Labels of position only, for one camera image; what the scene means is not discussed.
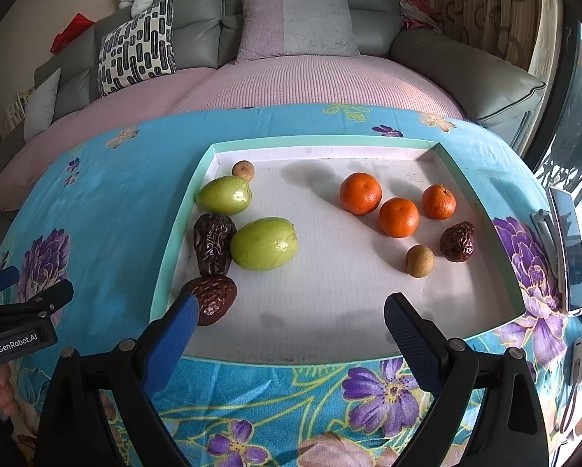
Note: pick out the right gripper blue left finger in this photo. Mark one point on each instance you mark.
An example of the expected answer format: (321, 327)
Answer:
(159, 348)

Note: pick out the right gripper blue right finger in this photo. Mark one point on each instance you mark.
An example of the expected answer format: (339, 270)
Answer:
(438, 364)

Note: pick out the dark red date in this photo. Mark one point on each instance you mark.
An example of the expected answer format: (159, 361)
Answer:
(213, 234)
(458, 242)
(215, 294)

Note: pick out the brown longan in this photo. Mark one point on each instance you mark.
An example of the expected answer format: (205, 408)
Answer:
(419, 261)
(244, 170)

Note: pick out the orange tangerine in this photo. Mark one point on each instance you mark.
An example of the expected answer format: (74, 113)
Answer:
(360, 194)
(438, 202)
(399, 217)

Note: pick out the round green apple-like fruit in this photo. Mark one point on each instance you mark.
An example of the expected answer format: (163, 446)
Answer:
(264, 244)

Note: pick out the oval green jujube fruit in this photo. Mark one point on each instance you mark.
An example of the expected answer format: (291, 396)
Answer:
(228, 195)

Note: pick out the person's left hand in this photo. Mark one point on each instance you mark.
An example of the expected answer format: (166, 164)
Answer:
(9, 405)

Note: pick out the floral blue tablecloth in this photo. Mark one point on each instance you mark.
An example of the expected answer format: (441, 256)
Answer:
(101, 215)

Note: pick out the teal shallow tray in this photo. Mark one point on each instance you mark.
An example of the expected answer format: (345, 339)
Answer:
(326, 304)

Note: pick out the white phone stand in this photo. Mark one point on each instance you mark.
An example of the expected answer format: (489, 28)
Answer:
(550, 240)

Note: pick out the smartphone on stand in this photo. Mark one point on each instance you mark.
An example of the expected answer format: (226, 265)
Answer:
(568, 244)

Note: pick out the light grey small cushion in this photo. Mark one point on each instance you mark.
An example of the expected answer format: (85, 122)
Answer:
(40, 108)

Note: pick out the black white patterned cushion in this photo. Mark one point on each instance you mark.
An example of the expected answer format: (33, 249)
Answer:
(138, 50)

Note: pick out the pink sofa seat cover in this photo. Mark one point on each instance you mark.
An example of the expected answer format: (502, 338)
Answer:
(363, 80)

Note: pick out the red bag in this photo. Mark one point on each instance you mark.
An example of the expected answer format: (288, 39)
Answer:
(77, 26)

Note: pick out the grey sofa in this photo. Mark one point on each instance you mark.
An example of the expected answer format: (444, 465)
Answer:
(235, 54)

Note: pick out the pink floral cloth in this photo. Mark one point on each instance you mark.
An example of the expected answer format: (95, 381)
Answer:
(419, 14)

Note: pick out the pink and grey cushion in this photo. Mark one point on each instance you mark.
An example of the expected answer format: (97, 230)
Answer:
(281, 28)

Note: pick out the brown patterned curtain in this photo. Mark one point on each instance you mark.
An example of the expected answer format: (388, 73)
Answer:
(504, 28)

